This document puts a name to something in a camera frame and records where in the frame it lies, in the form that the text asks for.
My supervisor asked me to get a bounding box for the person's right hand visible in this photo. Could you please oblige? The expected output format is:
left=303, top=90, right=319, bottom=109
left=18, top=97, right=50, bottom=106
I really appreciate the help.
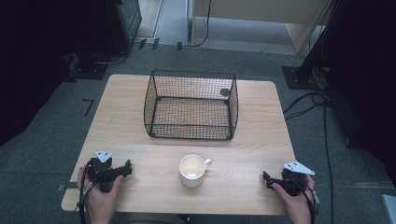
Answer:
left=271, top=174, right=317, bottom=219

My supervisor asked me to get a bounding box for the beige wooden furniture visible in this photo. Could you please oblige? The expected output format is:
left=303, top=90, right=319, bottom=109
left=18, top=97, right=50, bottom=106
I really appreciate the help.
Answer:
left=190, top=0, right=332, bottom=55

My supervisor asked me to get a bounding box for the pale grey box corner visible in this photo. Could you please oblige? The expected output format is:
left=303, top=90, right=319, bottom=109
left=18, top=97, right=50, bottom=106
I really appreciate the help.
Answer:
left=380, top=193, right=396, bottom=224

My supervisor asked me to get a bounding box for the black floor cable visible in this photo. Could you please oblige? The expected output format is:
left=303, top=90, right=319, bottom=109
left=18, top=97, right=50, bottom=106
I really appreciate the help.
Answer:
left=282, top=89, right=335, bottom=224

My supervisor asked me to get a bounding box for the black flat floor plate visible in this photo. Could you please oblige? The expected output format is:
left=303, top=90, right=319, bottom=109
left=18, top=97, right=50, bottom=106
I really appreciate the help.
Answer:
left=65, top=51, right=109, bottom=83

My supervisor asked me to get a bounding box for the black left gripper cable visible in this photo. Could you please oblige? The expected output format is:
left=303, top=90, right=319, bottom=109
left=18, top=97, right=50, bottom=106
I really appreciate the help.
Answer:
left=77, top=166, right=101, bottom=224

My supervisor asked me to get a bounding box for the dark equipment cabinet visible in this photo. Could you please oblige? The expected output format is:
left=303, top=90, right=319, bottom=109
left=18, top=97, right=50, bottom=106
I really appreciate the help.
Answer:
left=106, top=0, right=143, bottom=55

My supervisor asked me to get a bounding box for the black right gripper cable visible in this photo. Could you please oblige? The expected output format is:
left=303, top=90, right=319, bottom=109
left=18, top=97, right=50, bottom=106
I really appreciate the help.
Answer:
left=288, top=176, right=316, bottom=224

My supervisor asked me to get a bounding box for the black curtain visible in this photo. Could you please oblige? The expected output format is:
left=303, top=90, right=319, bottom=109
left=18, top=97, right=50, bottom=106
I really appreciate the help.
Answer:
left=297, top=0, right=396, bottom=188
left=0, top=0, right=118, bottom=147

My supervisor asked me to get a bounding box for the black wire mesh basket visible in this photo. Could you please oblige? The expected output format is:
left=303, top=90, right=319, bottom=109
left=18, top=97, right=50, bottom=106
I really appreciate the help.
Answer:
left=143, top=69, right=239, bottom=141

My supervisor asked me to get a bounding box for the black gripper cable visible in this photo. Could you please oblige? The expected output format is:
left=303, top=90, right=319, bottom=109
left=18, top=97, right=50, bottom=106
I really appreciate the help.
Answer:
left=288, top=176, right=316, bottom=224
left=77, top=166, right=101, bottom=224

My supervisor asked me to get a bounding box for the white ceramic cup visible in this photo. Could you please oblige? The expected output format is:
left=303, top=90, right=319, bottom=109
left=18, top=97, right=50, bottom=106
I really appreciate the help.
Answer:
left=178, top=154, right=213, bottom=189

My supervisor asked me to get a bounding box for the black stand base plate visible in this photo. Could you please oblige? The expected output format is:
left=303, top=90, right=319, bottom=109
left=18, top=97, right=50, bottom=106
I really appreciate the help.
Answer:
left=281, top=65, right=329, bottom=91

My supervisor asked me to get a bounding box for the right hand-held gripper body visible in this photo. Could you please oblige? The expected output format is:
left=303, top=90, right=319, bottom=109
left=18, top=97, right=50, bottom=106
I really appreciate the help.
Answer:
left=274, top=160, right=316, bottom=197

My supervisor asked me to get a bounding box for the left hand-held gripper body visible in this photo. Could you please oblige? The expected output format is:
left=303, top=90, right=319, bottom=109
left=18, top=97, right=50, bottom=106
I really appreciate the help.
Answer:
left=85, top=150, right=126, bottom=193

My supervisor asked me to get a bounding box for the person's left hand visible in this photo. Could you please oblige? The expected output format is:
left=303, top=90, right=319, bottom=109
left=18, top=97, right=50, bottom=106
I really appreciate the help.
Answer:
left=77, top=165, right=125, bottom=216

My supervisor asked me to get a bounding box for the thin black hanging cable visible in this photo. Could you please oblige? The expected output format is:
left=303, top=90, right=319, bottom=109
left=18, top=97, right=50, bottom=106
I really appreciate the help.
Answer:
left=191, top=0, right=213, bottom=49

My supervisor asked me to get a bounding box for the grey wristband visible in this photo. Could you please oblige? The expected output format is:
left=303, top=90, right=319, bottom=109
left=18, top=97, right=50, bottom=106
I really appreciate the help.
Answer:
left=312, top=189, right=320, bottom=217

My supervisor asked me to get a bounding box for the grey tape strip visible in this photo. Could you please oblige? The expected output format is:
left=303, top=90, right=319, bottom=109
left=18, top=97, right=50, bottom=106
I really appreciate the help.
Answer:
left=57, top=182, right=79, bottom=192

